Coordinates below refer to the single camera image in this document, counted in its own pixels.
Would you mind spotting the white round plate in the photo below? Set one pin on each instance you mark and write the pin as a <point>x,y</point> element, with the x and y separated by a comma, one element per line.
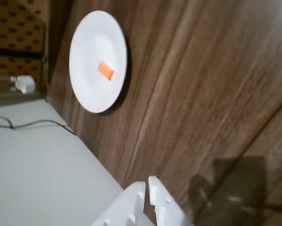
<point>93,42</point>

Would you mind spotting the brown pegboard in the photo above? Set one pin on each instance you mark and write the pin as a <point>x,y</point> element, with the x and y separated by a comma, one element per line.
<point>16,28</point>

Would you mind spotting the orange lego block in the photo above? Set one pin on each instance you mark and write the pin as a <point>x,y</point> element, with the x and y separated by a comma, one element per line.
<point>105,70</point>

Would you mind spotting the white power adapter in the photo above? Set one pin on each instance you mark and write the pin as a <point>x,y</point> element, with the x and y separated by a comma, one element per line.
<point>25,83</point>

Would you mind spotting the black bar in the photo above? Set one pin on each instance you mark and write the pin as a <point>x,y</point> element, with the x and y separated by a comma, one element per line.
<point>20,53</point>

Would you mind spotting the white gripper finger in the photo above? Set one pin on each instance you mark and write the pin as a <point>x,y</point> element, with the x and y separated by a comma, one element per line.
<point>124,207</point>
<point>165,207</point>

